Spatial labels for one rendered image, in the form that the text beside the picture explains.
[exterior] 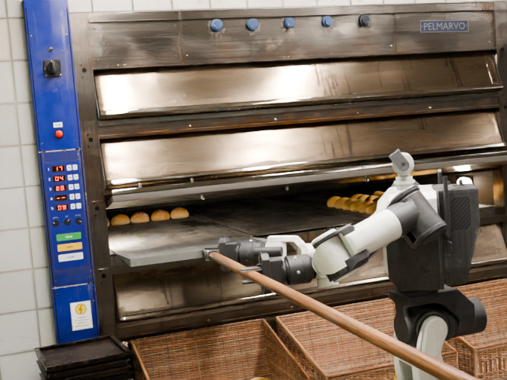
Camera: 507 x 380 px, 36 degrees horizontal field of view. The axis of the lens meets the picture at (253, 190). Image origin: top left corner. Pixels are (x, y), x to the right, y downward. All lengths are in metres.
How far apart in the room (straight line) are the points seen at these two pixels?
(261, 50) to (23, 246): 1.20
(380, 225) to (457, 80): 1.57
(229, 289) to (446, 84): 1.30
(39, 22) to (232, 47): 0.75
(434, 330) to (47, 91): 1.59
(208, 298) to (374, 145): 0.96
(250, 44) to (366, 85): 0.53
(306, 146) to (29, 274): 1.21
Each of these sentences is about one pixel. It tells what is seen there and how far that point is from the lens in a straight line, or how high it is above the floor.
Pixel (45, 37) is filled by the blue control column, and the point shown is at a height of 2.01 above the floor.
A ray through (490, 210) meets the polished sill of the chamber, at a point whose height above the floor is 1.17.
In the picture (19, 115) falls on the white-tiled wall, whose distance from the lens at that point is 3.00.
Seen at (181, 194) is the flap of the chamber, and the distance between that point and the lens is 2.95.
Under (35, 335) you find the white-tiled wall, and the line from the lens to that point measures 3.09.
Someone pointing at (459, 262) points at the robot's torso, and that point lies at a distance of 2.42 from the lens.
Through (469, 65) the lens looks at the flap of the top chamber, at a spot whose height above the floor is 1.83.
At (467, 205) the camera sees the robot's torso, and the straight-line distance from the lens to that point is 2.40.
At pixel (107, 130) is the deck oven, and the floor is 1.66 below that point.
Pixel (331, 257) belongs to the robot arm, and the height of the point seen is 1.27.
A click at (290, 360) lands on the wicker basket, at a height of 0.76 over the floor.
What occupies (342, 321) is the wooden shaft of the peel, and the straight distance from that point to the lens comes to 1.75.
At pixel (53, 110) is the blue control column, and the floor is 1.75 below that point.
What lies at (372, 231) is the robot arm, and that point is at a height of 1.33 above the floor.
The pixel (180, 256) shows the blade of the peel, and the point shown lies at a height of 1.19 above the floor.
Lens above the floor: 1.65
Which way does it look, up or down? 5 degrees down
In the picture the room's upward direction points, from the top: 4 degrees counter-clockwise
